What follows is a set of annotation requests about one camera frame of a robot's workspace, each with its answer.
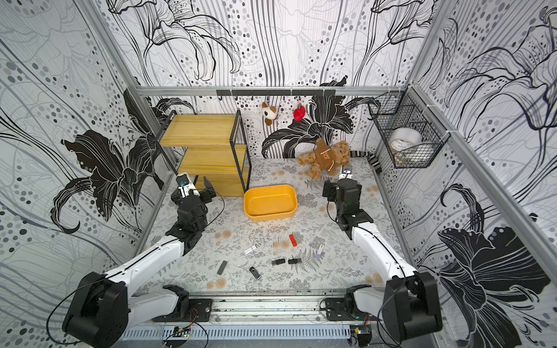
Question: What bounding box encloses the grey usb flash drive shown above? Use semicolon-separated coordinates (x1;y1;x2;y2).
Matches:
217;261;228;276

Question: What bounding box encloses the white purple usb flash drive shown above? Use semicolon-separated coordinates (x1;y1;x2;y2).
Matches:
316;244;324;258

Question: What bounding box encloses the red usb flash drive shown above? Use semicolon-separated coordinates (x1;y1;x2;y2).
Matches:
289;234;297;247

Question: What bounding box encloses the black usb flash drive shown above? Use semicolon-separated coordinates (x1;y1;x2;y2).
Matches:
288;258;302;265

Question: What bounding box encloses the black silver swivel usb drive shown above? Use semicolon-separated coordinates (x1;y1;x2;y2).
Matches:
249;267;261;280

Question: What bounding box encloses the black usb drive clear cap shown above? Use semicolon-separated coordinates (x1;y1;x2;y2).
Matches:
271;258;286;266

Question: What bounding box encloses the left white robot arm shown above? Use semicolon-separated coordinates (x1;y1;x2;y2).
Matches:
62;173;217;347

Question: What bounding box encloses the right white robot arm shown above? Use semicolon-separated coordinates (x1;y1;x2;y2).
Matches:
323;177;442;344

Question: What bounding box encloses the yellow plastic storage box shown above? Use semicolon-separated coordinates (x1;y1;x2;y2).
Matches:
244;184;298;222

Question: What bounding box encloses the black connector box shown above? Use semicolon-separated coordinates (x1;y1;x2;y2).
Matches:
349;325;372;347

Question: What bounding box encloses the brown teddy bear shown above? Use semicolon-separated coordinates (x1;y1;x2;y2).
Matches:
297;139;350;181

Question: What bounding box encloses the striped black white object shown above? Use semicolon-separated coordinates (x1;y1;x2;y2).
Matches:
350;150;382;174

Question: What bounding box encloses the white tape roll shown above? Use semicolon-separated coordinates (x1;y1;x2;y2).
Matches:
388;128;423;152

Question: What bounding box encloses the hanging red plush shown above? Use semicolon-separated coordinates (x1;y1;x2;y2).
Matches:
293;104;306;122

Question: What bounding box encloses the hanging brown white plush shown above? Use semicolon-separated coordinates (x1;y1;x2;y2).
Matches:
261;101;277;126

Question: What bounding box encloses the small circuit board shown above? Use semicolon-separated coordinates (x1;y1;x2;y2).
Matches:
171;326;191;340

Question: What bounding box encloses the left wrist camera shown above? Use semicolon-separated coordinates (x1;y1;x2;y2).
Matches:
176;173;200;198

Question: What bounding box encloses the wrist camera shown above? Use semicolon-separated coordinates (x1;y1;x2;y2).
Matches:
339;165;353;180
176;173;200;198

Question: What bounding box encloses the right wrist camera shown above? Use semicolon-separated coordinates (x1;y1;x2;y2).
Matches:
339;165;353;180

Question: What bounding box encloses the wooden shelf with black frame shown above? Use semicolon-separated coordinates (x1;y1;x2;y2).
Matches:
160;110;251;197

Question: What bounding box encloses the black wire wall basket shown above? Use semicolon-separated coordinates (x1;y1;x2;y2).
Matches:
368;90;448;169

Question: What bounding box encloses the black hanging rail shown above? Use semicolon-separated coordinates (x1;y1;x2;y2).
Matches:
216;88;337;97

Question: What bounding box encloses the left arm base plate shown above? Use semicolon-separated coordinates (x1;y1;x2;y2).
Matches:
152;299;213;323

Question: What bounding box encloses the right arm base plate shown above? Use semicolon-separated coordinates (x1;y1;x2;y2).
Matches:
319;297;377;322

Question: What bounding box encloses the white slotted cable duct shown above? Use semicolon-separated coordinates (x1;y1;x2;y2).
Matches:
120;324;350;342

